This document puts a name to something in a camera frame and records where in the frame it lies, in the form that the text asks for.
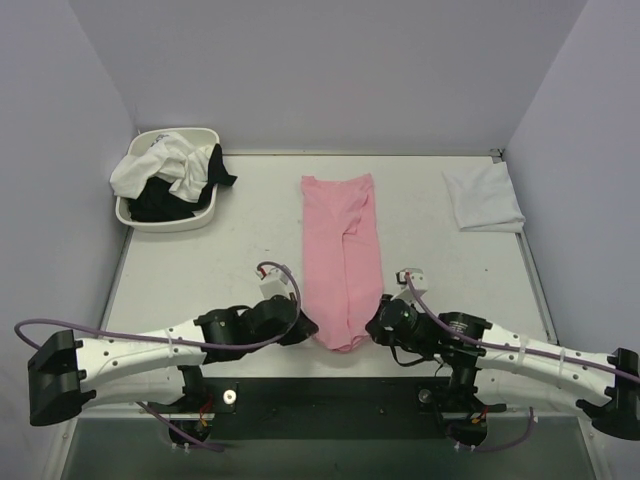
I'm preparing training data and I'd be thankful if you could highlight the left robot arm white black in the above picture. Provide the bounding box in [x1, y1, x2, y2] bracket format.
[27, 295, 318, 427]

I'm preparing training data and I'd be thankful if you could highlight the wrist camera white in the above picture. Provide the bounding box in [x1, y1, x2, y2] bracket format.
[257, 268, 291, 300]
[393, 268, 429, 303]

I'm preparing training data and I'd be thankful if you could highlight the aluminium front rail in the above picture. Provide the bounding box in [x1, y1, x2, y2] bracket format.
[81, 374, 576, 416]

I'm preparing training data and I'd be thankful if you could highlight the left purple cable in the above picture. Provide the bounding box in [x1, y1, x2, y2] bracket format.
[13, 260, 302, 454]

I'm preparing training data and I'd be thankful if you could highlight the white plastic basket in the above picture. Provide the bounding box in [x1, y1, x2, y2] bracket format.
[110, 127, 236, 233]

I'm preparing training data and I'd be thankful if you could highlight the white t shirt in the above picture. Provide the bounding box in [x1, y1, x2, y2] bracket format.
[110, 131, 213, 203]
[442, 162, 526, 234]

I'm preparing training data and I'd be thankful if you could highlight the pink t shirt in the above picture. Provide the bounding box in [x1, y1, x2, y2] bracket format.
[300, 174, 384, 352]

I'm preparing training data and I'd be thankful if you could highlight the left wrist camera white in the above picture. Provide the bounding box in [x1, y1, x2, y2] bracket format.
[257, 268, 291, 300]

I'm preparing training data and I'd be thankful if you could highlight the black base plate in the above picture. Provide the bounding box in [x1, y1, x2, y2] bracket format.
[151, 376, 485, 441]

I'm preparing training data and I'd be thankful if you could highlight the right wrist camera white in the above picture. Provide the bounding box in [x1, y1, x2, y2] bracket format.
[393, 268, 429, 303]

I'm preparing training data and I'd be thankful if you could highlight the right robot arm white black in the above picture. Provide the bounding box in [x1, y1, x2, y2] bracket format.
[366, 295, 639, 441]

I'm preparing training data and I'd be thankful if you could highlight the white t shirt in basket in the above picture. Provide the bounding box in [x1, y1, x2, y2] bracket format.
[110, 131, 213, 203]

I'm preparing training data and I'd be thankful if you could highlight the black t shirt in basket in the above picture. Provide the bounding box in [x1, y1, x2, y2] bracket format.
[127, 144, 237, 223]

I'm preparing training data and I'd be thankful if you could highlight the thin black cable loop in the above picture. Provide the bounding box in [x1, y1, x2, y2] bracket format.
[389, 344, 441, 367]

